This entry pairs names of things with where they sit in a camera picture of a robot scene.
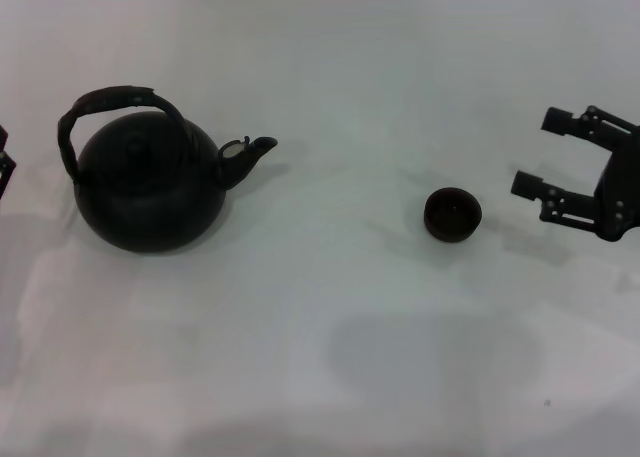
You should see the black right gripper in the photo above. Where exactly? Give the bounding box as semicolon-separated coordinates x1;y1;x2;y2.
510;105;640;244

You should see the small dark brown teacup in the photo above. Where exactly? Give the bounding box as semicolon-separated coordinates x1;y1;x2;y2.
423;186;484;239

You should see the black round teapot with handle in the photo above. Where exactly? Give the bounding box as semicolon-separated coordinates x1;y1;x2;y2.
57;82;279;253

